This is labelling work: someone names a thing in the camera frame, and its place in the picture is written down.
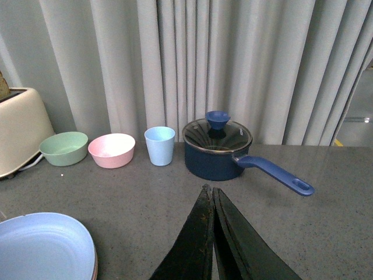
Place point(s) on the pink bowl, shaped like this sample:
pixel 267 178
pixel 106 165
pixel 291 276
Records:
pixel 112 151

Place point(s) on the dark blue saucepan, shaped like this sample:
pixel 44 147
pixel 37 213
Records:
pixel 227 166

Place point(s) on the blue plate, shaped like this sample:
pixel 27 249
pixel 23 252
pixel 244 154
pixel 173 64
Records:
pixel 46 246

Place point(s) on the bread slice in toaster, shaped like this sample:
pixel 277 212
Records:
pixel 4 88

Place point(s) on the cream white toaster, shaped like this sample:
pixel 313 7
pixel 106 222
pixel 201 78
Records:
pixel 24 125

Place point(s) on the light blue cup right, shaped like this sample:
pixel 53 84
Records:
pixel 160 145

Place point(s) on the green bowl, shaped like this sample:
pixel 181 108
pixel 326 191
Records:
pixel 65 149

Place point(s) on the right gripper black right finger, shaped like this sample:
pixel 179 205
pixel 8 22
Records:
pixel 240 251

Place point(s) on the grey curtain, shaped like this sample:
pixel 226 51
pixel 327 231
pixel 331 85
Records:
pixel 285 69

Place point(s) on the glass pot lid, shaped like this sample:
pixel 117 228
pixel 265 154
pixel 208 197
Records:
pixel 217 133

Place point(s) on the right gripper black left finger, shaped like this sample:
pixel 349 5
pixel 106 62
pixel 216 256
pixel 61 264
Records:
pixel 192 252

